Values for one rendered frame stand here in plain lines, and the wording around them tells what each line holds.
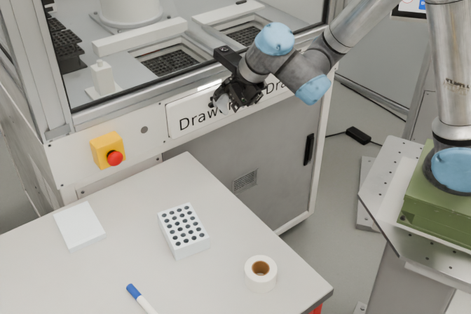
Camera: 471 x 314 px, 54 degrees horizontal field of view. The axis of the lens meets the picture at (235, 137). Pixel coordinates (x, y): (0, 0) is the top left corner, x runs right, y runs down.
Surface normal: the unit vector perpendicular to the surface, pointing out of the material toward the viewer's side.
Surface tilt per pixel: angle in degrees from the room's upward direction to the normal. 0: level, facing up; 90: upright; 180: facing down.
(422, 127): 90
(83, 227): 0
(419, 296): 90
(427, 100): 90
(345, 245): 0
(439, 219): 90
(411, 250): 0
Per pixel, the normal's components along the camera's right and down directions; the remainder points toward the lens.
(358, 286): 0.00, -0.79
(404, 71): -0.76, 0.39
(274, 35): 0.35, -0.37
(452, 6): -0.37, 0.54
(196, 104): 0.60, 0.48
